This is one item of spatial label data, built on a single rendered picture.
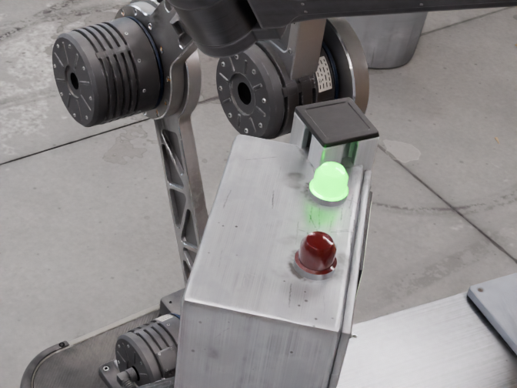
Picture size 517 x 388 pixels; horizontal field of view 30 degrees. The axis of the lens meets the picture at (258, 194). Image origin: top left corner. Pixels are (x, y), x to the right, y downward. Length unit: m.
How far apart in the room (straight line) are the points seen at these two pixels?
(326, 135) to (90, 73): 1.09
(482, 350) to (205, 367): 0.92
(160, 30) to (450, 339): 0.73
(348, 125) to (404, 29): 2.87
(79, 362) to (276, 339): 1.58
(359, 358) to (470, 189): 1.78
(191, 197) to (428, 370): 0.67
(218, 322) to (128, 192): 2.34
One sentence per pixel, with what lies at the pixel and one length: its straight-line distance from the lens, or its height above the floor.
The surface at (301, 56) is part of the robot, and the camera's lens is 1.28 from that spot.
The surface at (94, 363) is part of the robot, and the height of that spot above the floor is 0.24.
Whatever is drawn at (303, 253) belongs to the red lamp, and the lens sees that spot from 0.57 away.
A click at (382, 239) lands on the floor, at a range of 2.87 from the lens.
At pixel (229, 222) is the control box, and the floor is 1.48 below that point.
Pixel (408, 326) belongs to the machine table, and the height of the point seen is 0.83.
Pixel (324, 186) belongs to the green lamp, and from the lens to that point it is 0.63.
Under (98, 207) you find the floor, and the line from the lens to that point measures 2.84.
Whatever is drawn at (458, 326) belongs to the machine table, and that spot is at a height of 0.83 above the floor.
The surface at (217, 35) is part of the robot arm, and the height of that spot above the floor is 1.41.
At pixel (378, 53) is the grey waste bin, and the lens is 3.56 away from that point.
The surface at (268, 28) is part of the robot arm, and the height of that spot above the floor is 1.42.
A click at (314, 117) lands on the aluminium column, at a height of 1.50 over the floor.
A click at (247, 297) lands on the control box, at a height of 1.47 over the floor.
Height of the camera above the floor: 1.88
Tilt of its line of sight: 40 degrees down
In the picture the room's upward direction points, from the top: 8 degrees clockwise
